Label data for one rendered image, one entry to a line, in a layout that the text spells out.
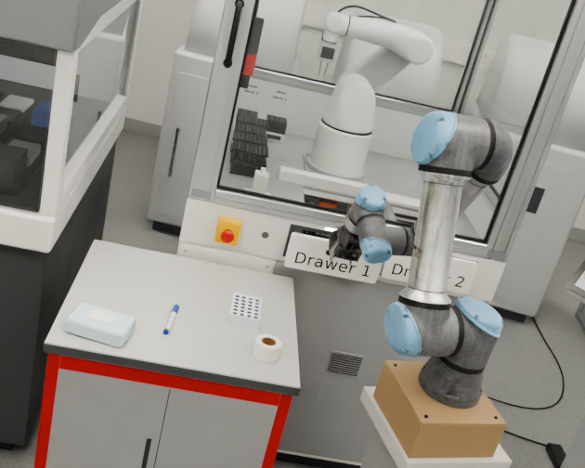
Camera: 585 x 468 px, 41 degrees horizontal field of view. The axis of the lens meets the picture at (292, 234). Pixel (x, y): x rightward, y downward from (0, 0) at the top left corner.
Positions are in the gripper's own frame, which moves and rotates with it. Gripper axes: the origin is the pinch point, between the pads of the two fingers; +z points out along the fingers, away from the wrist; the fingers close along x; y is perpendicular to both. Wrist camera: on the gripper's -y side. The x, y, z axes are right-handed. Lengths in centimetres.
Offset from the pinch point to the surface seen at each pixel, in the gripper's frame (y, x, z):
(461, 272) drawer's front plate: -6.3, 41.6, 7.7
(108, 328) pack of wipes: 43, -58, -17
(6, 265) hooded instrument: 18, -93, 13
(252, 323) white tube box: 29.6, -23.0, -4.4
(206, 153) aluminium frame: -19.5, -43.8, -8.1
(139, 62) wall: -261, -105, 232
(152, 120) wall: -237, -89, 263
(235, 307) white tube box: 25.2, -28.0, -2.9
